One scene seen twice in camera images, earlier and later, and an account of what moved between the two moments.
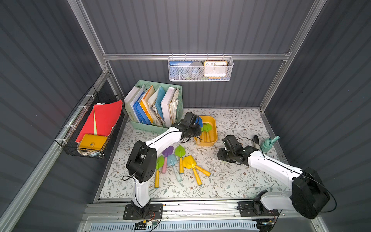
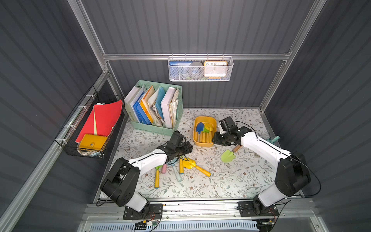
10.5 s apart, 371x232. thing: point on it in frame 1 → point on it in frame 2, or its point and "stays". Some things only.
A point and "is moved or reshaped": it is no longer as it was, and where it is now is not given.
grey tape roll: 196,70 stays
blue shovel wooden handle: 199,121 is moved or reshaped
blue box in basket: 178,70 stays
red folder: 102,119 stays
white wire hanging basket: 200,68 stays
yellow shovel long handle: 189,162 → 210,127
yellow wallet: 92,142 stays
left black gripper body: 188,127 → 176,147
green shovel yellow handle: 203,129 stays
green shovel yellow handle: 160,162 stays
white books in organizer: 169,106 stays
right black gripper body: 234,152 → 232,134
